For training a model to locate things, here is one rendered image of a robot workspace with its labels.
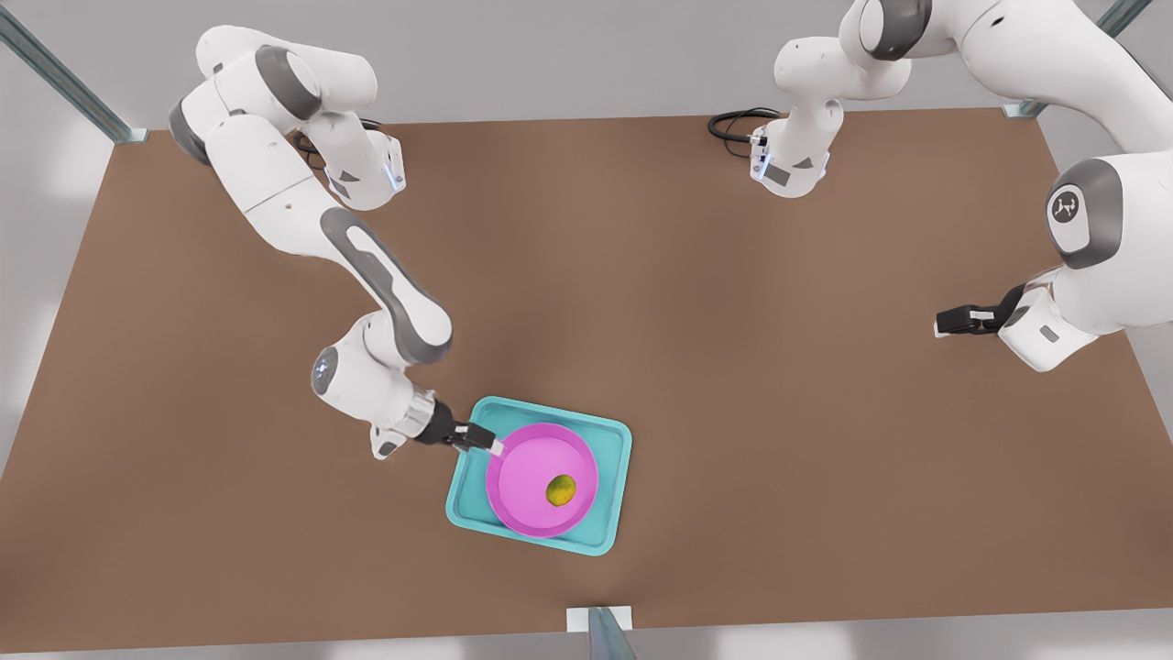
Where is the silver frame post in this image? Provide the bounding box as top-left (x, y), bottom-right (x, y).
top-left (566, 605), bottom-right (639, 660)
top-left (0, 5), bottom-right (148, 146)
top-left (1003, 0), bottom-right (1156, 121)

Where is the black cable loop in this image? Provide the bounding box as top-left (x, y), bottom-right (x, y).
top-left (291, 117), bottom-right (384, 171)
top-left (707, 107), bottom-right (783, 159)

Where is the pink round plate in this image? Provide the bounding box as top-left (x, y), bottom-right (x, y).
top-left (485, 423), bottom-right (600, 539)

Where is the teal rectangular tray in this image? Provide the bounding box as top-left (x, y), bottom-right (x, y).
top-left (445, 396), bottom-right (634, 557)

